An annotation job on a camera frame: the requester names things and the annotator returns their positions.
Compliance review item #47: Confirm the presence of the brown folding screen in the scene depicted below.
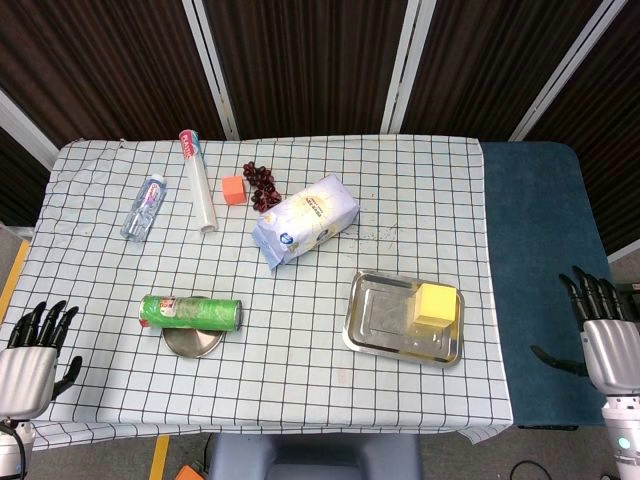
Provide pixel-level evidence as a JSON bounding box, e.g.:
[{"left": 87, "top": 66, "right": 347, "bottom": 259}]
[{"left": 0, "top": 0, "right": 640, "bottom": 261}]

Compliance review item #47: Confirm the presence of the plastic wrap roll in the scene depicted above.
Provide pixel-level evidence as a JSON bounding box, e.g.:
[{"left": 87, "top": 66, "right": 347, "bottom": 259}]
[{"left": 178, "top": 128, "right": 220, "bottom": 235}]

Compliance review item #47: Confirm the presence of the rectangular steel tray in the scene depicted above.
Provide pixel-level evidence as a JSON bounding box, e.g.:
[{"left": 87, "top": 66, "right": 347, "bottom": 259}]
[{"left": 342, "top": 269, "right": 467, "bottom": 370}]

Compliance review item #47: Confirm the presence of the dark red grape bunch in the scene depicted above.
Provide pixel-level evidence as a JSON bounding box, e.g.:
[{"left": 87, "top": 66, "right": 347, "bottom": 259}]
[{"left": 242, "top": 161, "right": 282, "bottom": 211}]

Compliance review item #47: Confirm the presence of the round steel plate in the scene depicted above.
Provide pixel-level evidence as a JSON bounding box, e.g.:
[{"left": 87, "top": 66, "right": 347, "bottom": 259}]
[{"left": 162, "top": 296, "right": 226, "bottom": 359}]

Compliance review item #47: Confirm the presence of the orange cube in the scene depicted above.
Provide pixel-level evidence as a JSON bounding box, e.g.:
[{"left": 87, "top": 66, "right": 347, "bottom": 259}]
[{"left": 221, "top": 175, "right": 248, "bottom": 207}]

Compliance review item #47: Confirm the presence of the white checked tablecloth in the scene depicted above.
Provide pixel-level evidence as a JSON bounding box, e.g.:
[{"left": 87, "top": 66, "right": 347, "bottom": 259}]
[{"left": 0, "top": 133, "right": 516, "bottom": 451}]

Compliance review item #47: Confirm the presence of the yellow foam block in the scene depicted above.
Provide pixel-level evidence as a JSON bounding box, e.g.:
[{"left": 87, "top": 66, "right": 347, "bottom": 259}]
[{"left": 412, "top": 282, "right": 460, "bottom": 329}]

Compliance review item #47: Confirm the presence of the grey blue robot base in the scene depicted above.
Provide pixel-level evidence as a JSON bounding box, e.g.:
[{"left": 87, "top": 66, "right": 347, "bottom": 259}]
[{"left": 207, "top": 432, "right": 424, "bottom": 480}]

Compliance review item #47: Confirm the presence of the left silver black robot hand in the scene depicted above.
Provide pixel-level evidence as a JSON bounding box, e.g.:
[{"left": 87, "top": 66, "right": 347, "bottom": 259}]
[{"left": 0, "top": 300, "right": 84, "bottom": 419}]

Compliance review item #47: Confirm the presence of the pale blue tissue pack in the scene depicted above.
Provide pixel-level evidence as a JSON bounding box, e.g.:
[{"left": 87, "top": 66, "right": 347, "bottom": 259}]
[{"left": 251, "top": 172, "right": 360, "bottom": 271}]

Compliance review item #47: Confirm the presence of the clear water bottle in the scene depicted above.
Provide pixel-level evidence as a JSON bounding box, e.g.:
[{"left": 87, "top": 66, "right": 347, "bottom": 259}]
[{"left": 120, "top": 173, "right": 168, "bottom": 243}]

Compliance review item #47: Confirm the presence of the green chip can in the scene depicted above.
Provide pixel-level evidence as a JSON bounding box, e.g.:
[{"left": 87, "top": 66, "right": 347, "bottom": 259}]
[{"left": 138, "top": 293, "right": 245, "bottom": 333}]

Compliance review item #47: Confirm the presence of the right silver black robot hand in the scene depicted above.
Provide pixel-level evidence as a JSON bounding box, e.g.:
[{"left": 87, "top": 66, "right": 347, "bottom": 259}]
[{"left": 530, "top": 265, "right": 640, "bottom": 397}]

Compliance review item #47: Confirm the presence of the black floor cable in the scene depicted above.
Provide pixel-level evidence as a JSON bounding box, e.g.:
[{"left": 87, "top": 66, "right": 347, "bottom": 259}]
[{"left": 509, "top": 458, "right": 551, "bottom": 480}]

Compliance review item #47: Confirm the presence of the black box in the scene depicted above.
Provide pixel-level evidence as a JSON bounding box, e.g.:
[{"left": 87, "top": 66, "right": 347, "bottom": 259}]
[{"left": 617, "top": 282, "right": 640, "bottom": 309}]

